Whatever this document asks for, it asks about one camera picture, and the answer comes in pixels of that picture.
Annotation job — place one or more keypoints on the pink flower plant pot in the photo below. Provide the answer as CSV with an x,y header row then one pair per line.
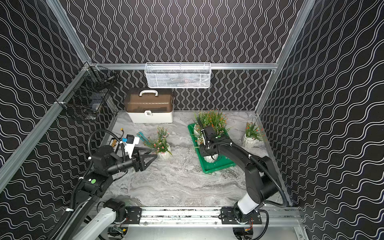
x,y
211,159
160,144
221,128

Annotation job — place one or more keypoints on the orange flower plant back pot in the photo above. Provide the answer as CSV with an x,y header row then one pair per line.
x,y
199,139

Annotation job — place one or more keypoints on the black tray with brown items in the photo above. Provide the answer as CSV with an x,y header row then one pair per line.
x,y
114,143

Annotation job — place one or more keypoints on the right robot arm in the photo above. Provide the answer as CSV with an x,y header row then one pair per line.
x,y
262,180

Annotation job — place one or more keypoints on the pink flower plant front pot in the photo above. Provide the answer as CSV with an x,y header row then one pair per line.
x,y
221,128

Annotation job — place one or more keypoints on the white wire mesh basket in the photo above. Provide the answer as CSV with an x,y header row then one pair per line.
x,y
180,75

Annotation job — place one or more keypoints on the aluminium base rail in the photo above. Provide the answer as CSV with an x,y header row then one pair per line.
x,y
210,217

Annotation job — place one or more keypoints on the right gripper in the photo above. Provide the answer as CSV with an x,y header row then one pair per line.
x,y
204,153

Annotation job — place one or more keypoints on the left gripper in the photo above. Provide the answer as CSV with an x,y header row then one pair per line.
x,y
137,162

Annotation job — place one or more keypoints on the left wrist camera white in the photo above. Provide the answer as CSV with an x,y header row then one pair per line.
x,y
129,143

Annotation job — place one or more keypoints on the green plastic tray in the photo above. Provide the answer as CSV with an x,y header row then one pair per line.
x,y
220,163

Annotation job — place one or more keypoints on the teal handled tool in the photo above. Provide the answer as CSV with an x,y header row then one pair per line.
x,y
142,137

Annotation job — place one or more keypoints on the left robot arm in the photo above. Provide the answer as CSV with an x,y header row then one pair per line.
x,y
106,161

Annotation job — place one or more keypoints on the brown lidded storage case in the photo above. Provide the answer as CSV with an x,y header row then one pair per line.
x,y
149,106

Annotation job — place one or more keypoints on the green grass plant white pot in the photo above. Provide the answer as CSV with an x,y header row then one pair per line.
x,y
202,120

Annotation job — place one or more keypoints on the orange flower plant pot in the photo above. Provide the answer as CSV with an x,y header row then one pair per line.
x,y
215,117
199,139

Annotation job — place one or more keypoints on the black wire wall basket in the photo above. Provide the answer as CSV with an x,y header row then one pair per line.
x,y
88,98

